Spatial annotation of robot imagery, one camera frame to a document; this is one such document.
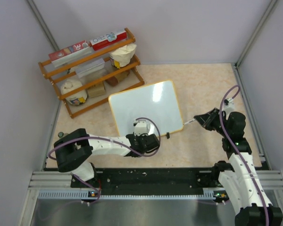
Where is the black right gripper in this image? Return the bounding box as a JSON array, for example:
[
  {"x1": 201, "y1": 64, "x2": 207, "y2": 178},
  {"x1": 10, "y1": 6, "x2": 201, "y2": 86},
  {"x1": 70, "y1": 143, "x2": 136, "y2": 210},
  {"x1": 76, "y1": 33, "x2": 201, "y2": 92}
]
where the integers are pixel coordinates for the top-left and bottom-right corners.
[{"x1": 194, "y1": 107, "x2": 231, "y2": 137}]

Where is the yellow framed whiteboard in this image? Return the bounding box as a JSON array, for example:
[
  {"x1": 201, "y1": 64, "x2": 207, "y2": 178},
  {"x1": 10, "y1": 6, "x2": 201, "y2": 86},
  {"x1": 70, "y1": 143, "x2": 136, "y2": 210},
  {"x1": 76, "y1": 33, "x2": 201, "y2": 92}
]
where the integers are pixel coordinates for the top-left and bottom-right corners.
[{"x1": 108, "y1": 80, "x2": 183, "y2": 136}]

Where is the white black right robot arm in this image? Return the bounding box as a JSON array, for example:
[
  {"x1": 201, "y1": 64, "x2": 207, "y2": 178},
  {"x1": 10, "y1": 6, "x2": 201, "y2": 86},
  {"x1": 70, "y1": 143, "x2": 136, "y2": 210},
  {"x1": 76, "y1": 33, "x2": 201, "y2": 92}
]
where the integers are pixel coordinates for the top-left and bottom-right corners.
[{"x1": 194, "y1": 108, "x2": 283, "y2": 226}]

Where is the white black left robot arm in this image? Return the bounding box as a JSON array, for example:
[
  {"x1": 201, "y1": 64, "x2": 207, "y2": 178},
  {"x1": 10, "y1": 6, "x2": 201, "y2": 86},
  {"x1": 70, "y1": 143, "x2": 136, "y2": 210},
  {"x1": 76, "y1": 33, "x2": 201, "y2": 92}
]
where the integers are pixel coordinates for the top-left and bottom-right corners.
[{"x1": 54, "y1": 129, "x2": 160, "y2": 187}]

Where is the reddish brown sponge stack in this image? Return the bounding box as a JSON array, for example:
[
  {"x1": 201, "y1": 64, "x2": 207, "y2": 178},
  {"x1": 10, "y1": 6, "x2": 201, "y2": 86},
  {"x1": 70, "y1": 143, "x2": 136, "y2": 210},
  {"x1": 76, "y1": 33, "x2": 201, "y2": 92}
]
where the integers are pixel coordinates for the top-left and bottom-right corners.
[{"x1": 105, "y1": 71, "x2": 130, "y2": 87}]

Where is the tan sponge stack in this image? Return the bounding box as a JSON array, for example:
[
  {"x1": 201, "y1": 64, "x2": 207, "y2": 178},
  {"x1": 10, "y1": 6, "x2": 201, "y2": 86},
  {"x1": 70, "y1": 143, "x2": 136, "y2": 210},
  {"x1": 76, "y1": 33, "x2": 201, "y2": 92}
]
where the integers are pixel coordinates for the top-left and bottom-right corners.
[{"x1": 87, "y1": 82, "x2": 106, "y2": 98}]

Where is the small glass bottle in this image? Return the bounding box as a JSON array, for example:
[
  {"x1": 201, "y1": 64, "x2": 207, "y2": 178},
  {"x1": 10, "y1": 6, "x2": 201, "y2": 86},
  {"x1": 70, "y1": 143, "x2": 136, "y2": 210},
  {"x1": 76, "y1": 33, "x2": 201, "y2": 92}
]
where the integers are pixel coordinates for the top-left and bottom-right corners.
[{"x1": 58, "y1": 132, "x2": 68, "y2": 138}]

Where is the orange wooden shelf rack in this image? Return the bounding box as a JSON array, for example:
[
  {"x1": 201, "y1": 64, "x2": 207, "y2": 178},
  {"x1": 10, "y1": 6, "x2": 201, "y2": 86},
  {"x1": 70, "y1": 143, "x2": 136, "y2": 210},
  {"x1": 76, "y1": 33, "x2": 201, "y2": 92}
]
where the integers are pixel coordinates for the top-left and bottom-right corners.
[{"x1": 38, "y1": 28, "x2": 145, "y2": 119}]

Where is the upper white paper-lid jar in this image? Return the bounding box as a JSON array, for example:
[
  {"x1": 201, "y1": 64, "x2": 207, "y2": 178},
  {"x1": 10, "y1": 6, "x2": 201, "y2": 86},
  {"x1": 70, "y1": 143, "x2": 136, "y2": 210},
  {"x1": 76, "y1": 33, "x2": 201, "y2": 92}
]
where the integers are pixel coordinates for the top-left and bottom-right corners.
[{"x1": 109, "y1": 43, "x2": 137, "y2": 69}]

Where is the white paper-lid jar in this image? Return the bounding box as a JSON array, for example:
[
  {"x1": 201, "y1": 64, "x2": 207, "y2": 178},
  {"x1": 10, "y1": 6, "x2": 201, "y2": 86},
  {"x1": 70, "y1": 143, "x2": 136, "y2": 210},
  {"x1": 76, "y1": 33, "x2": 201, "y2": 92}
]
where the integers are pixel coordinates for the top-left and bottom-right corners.
[
  {"x1": 109, "y1": 43, "x2": 137, "y2": 69},
  {"x1": 60, "y1": 79, "x2": 88, "y2": 107}
]

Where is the clear plastic box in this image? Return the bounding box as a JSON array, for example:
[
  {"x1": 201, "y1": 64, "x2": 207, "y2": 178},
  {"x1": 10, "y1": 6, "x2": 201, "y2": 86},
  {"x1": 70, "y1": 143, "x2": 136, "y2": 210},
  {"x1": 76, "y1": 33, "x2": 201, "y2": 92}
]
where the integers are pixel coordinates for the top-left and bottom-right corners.
[{"x1": 75, "y1": 58, "x2": 105, "y2": 78}]

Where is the lower white paper-lid jar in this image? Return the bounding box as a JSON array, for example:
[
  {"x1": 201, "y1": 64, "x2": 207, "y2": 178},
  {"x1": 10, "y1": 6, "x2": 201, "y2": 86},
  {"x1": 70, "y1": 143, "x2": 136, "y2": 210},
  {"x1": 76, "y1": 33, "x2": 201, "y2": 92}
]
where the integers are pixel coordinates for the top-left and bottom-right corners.
[{"x1": 60, "y1": 79, "x2": 88, "y2": 107}]

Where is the red white wrap box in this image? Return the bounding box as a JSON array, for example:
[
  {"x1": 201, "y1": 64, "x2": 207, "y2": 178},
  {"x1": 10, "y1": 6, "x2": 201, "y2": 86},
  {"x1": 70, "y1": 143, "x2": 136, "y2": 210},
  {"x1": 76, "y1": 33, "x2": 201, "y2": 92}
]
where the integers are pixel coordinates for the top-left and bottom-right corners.
[{"x1": 90, "y1": 29, "x2": 127, "y2": 51}]

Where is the red foil wrap box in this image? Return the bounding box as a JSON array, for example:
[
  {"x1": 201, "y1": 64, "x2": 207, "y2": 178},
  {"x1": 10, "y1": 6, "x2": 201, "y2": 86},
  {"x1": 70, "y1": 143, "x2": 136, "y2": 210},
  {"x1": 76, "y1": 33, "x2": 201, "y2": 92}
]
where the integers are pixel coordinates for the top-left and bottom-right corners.
[{"x1": 49, "y1": 40, "x2": 92, "y2": 67}]

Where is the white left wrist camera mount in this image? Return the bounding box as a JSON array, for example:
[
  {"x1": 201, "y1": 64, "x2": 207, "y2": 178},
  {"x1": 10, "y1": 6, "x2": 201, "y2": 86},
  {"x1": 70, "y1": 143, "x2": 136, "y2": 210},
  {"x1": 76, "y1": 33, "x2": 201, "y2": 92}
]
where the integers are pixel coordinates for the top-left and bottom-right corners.
[{"x1": 133, "y1": 119, "x2": 150, "y2": 136}]

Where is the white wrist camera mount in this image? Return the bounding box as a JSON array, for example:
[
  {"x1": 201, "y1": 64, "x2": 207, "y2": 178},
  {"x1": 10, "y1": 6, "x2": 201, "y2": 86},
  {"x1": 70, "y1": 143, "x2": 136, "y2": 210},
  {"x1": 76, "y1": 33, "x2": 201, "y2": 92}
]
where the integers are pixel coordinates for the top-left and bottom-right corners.
[
  {"x1": 133, "y1": 119, "x2": 150, "y2": 136},
  {"x1": 222, "y1": 97, "x2": 235, "y2": 116}
]

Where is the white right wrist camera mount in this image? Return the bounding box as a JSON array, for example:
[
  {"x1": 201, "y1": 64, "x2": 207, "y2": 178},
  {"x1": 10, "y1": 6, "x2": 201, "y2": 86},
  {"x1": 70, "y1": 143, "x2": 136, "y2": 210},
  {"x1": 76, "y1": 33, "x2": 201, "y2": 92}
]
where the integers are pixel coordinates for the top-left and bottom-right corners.
[{"x1": 222, "y1": 97, "x2": 235, "y2": 116}]

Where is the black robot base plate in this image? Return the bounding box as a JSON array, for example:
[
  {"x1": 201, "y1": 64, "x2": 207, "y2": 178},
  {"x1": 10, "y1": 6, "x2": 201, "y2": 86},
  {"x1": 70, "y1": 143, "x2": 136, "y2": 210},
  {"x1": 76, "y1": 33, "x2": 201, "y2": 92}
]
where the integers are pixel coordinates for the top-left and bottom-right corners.
[{"x1": 87, "y1": 168, "x2": 221, "y2": 196}]

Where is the grey slotted cable duct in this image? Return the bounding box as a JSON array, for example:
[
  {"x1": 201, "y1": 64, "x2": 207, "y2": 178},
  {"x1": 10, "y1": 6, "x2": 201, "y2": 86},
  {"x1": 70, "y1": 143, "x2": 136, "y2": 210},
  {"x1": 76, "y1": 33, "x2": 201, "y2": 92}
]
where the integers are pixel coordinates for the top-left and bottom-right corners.
[{"x1": 39, "y1": 189, "x2": 229, "y2": 201}]

